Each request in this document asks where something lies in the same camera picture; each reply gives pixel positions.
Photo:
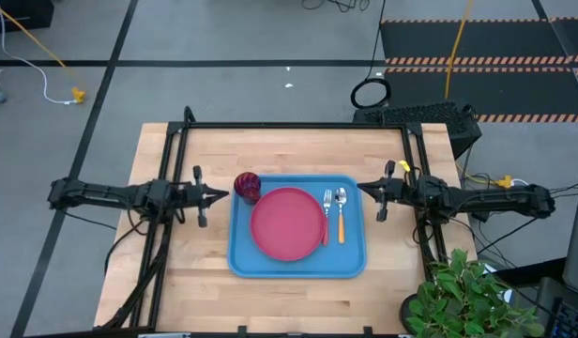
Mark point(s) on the black box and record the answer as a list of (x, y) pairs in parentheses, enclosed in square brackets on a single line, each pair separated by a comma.
[(21, 14)]

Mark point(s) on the red translucent ribbed cup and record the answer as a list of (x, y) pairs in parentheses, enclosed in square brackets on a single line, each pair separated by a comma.
[(247, 188)]

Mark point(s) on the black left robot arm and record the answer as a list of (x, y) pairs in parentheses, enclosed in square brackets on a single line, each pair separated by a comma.
[(106, 191)]

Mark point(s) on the blue plastic tray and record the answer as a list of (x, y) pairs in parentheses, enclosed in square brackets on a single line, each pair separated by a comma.
[(350, 258)]

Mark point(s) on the black plant pot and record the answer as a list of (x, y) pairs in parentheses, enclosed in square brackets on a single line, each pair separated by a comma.
[(404, 312)]

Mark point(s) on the black hazard-striped floor mat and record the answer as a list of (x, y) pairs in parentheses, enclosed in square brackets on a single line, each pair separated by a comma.
[(505, 40)]

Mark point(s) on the green leafy plant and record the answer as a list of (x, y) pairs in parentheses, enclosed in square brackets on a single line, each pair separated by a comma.
[(467, 300)]

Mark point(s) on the right arm's black gripper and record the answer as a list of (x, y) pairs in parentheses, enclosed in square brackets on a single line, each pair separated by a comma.
[(397, 191)]

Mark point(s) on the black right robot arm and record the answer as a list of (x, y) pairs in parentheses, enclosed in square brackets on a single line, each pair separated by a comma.
[(505, 197)]

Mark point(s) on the black keyboard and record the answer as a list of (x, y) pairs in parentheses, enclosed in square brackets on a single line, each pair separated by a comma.
[(575, 324)]

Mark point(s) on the yellow tag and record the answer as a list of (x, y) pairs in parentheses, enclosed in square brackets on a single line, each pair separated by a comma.
[(405, 165)]

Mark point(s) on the black aluminium table frame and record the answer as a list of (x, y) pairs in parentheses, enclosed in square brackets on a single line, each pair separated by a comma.
[(293, 125)]

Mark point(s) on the left arm's black gripper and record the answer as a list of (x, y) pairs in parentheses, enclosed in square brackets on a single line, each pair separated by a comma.
[(190, 195)]

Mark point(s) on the black perforated computer tower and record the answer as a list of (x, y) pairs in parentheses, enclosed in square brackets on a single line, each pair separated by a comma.
[(420, 117)]

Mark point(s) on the pink round plate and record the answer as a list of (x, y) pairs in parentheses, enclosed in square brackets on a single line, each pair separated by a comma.
[(286, 225)]

